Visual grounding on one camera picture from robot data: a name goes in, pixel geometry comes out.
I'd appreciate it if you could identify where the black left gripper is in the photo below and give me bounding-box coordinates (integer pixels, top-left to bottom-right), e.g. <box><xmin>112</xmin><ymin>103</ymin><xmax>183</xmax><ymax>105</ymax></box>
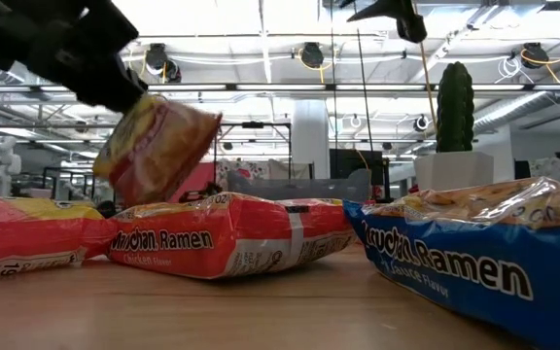
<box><xmin>17</xmin><ymin>0</ymin><xmax>149</xmax><ymax>116</ymax></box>

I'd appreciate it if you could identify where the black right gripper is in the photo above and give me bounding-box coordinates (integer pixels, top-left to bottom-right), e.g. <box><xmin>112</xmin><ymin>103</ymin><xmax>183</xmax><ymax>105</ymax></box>
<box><xmin>346</xmin><ymin>0</ymin><xmax>428</xmax><ymax>44</ymax></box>

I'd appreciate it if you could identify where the red Maruchan ramen packet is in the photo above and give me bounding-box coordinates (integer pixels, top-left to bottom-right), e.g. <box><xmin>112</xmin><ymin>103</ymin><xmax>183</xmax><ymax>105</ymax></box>
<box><xmin>92</xmin><ymin>93</ymin><xmax>224</xmax><ymax>208</ymax></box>

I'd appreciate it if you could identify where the orange Maruchan chicken ramen packet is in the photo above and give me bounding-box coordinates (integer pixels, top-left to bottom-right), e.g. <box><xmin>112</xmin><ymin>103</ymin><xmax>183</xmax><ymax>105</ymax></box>
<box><xmin>106</xmin><ymin>191</ymin><xmax>359</xmax><ymax>280</ymax></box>
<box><xmin>0</xmin><ymin>195</ymin><xmax>118</xmax><ymax>280</ymax></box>

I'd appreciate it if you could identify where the blue Maruchan ramen packet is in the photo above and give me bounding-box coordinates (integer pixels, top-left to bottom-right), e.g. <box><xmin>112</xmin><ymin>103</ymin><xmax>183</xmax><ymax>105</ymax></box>
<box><xmin>341</xmin><ymin>176</ymin><xmax>560</xmax><ymax>350</ymax></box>

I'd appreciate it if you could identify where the green cactus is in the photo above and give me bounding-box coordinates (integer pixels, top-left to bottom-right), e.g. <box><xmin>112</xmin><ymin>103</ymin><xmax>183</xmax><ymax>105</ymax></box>
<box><xmin>436</xmin><ymin>60</ymin><xmax>476</xmax><ymax>154</ymax></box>

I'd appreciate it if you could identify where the pink board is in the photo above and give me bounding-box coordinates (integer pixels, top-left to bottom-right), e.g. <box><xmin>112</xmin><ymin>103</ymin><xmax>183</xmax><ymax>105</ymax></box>
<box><xmin>167</xmin><ymin>161</ymin><xmax>217</xmax><ymax>204</ymax></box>

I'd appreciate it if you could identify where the white robot figure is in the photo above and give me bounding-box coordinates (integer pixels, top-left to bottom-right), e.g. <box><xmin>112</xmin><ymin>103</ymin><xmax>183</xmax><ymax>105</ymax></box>
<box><xmin>0</xmin><ymin>135</ymin><xmax>23</xmax><ymax>198</ymax></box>

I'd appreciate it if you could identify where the black display screen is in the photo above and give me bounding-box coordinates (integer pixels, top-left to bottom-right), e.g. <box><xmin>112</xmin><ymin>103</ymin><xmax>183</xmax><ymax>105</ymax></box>
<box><xmin>329</xmin><ymin>148</ymin><xmax>384</xmax><ymax>200</ymax></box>

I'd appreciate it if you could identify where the floral patterned cloth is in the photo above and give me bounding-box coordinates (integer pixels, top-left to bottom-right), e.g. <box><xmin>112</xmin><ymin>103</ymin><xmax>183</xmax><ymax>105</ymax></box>
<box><xmin>529</xmin><ymin>156</ymin><xmax>560</xmax><ymax>185</ymax></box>
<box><xmin>215</xmin><ymin>158</ymin><xmax>315</xmax><ymax>182</ymax></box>

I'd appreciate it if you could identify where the grey plastic bin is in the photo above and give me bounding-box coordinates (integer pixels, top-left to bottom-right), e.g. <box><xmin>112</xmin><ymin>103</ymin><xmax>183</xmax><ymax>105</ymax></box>
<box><xmin>226</xmin><ymin>168</ymin><xmax>373</xmax><ymax>202</ymax></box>

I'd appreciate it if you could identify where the black ceiling cord reel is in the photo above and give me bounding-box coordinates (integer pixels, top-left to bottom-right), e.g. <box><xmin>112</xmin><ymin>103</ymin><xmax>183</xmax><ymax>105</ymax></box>
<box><xmin>520</xmin><ymin>41</ymin><xmax>549</xmax><ymax>70</ymax></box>
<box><xmin>299</xmin><ymin>41</ymin><xmax>326</xmax><ymax>70</ymax></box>
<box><xmin>143</xmin><ymin>42</ymin><xmax>183</xmax><ymax>84</ymax></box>

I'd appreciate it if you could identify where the yellow strap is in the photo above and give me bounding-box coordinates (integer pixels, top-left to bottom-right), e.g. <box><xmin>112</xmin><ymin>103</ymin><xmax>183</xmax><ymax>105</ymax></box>
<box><xmin>411</xmin><ymin>41</ymin><xmax>438</xmax><ymax>135</ymax></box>

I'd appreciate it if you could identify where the thin black cable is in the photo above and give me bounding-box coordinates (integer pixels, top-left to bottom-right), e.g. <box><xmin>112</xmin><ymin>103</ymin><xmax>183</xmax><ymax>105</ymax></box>
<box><xmin>355</xmin><ymin>27</ymin><xmax>376</xmax><ymax>153</ymax></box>

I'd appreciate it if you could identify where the black metal stand frame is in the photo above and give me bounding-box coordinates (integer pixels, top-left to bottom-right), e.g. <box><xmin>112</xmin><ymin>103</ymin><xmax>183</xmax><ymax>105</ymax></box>
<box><xmin>213</xmin><ymin>121</ymin><xmax>294</xmax><ymax>193</ymax></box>

